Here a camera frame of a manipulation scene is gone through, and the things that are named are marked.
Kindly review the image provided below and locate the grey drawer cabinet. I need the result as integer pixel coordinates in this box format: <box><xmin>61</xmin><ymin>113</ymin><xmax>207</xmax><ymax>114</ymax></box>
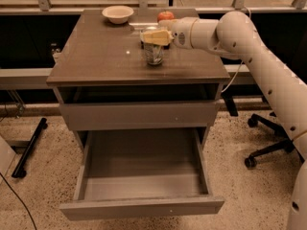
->
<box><xmin>46</xmin><ymin>7</ymin><xmax>231</xmax><ymax>221</ymax></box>

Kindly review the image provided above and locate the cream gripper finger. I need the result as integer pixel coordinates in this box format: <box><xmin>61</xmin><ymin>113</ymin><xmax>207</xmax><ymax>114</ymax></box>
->
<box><xmin>158</xmin><ymin>19</ymin><xmax>177</xmax><ymax>30</ymax></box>
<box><xmin>140</xmin><ymin>29</ymin><xmax>173</xmax><ymax>46</ymax></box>

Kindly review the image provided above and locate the black cable on floor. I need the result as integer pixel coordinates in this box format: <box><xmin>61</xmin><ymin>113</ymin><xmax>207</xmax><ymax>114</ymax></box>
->
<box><xmin>0</xmin><ymin>173</ymin><xmax>38</xmax><ymax>230</ymax></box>

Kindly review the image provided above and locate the red apple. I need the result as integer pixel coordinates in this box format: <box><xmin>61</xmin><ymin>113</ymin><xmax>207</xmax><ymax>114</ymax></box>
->
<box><xmin>157</xmin><ymin>11</ymin><xmax>175</xmax><ymax>21</ymax></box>

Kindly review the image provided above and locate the black bar on floor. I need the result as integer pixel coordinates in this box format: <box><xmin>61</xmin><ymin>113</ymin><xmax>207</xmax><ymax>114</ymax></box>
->
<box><xmin>12</xmin><ymin>118</ymin><xmax>48</xmax><ymax>178</ymax></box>

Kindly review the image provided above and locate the open grey middle drawer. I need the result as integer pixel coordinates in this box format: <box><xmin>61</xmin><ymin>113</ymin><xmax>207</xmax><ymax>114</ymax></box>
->
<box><xmin>60</xmin><ymin>128</ymin><xmax>224</xmax><ymax>220</ymax></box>

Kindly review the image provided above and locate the grey top drawer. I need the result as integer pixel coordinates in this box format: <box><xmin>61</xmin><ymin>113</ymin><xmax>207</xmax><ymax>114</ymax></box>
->
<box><xmin>59</xmin><ymin>101</ymin><xmax>219</xmax><ymax>131</ymax></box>

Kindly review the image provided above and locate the white cable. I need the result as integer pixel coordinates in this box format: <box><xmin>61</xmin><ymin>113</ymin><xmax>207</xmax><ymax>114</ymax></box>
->
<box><xmin>220</xmin><ymin>6</ymin><xmax>252</xmax><ymax>94</ymax></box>

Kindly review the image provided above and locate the blue pepsi can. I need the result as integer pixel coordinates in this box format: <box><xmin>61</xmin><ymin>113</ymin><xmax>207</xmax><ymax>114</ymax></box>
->
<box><xmin>141</xmin><ymin>41</ymin><xmax>171</xmax><ymax>50</ymax></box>

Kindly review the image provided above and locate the black office chair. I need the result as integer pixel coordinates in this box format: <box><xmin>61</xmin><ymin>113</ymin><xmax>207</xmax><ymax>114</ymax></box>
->
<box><xmin>244</xmin><ymin>112</ymin><xmax>305</xmax><ymax>170</ymax></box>

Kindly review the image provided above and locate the white bowl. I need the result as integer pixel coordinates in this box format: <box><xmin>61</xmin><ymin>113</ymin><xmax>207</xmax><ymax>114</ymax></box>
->
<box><xmin>102</xmin><ymin>6</ymin><xmax>134</xmax><ymax>25</ymax></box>

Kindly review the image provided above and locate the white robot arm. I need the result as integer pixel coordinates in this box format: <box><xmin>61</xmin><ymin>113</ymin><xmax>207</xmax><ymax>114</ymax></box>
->
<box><xmin>140</xmin><ymin>11</ymin><xmax>307</xmax><ymax>230</ymax></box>

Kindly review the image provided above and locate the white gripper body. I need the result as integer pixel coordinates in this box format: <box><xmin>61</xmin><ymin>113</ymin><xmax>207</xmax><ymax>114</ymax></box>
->
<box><xmin>171</xmin><ymin>17</ymin><xmax>198</xmax><ymax>49</ymax></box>

